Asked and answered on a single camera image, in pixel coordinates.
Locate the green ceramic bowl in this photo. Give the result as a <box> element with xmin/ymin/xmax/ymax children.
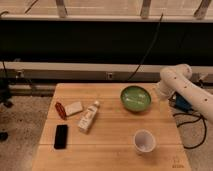
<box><xmin>120</xmin><ymin>85</ymin><xmax>151</xmax><ymax>112</ymax></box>

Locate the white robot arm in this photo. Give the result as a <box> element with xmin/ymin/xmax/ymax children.
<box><xmin>155</xmin><ymin>64</ymin><xmax>213</xmax><ymax>124</ymax></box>

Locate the blue box on floor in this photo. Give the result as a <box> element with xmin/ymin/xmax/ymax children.
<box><xmin>169</xmin><ymin>93</ymin><xmax>192</xmax><ymax>112</ymax></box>

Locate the white plastic bottle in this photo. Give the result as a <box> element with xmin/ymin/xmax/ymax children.
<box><xmin>78</xmin><ymin>101</ymin><xmax>100</xmax><ymax>133</ymax></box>

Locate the red snack bar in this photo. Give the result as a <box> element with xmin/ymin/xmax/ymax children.
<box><xmin>55</xmin><ymin>102</ymin><xmax>66</xmax><ymax>120</ymax></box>

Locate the black smartphone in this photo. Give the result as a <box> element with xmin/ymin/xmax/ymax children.
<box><xmin>54</xmin><ymin>125</ymin><xmax>68</xmax><ymax>149</ymax></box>

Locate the black chair base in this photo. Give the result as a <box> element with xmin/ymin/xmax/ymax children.
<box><xmin>0</xmin><ymin>79</ymin><xmax>13</xmax><ymax>142</ymax></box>

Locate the black floor cable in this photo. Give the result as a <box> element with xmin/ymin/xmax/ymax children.
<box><xmin>173</xmin><ymin>111</ymin><xmax>208</xmax><ymax>150</ymax></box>

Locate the wall power outlet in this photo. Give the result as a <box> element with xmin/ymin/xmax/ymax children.
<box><xmin>106</xmin><ymin>72</ymin><xmax>113</xmax><ymax>80</ymax></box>

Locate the black hanging cable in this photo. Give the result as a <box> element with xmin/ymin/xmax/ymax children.
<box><xmin>126</xmin><ymin>13</ymin><xmax>164</xmax><ymax>82</ymax></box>

